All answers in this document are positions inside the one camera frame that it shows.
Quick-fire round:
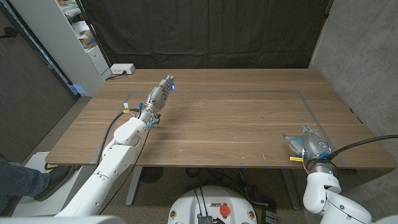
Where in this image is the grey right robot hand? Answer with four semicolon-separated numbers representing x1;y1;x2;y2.
282;125;333;165

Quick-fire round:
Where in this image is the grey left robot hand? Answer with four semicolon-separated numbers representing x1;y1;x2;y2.
139;73;175;124

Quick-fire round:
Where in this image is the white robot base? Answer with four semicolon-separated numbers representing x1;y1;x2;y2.
167;185;258;224

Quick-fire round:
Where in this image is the white power strip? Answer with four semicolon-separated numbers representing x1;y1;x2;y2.
109;63;136;75

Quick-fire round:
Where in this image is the grey table leg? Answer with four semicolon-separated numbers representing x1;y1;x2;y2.
281;167;302;211
125;166;143;207

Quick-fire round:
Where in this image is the grey tape rectangle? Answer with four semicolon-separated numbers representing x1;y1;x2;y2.
90;90;346;166

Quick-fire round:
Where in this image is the round black floor device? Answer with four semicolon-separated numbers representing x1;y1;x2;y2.
139;167;165;184

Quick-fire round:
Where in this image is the black backdrop curtain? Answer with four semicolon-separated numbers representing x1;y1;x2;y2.
76;0;333;70

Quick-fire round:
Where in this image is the cardboard box with blue tape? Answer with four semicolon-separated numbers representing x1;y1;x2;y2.
79;33;98;50

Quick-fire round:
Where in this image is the black backdrop stand pole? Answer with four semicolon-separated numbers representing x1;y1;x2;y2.
74;0;112;68

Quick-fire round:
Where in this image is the white paper stack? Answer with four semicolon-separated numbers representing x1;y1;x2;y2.
70;20;91;40

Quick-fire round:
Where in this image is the white shelf cabinet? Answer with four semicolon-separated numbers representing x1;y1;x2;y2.
9;0;112;97

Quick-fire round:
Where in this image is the person's dark shoe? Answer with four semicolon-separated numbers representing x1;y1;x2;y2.
33;164;75;202

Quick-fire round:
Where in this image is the white floor platform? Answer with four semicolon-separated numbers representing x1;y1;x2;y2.
12;151;91;218

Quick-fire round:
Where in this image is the person's leg in jeans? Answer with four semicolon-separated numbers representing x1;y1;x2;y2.
0;158;51;212

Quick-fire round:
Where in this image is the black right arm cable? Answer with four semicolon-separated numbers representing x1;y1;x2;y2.
326;134;398;160

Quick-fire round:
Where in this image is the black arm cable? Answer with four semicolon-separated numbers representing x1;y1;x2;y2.
96;108;142;166
326;134;398;160

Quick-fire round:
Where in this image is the black power strip cord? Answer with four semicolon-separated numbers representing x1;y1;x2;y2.
104;70;127;81

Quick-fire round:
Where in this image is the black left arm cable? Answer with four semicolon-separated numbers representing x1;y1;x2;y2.
96;108;142;166

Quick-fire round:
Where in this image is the black door handle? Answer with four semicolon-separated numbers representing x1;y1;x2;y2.
0;26;19;39

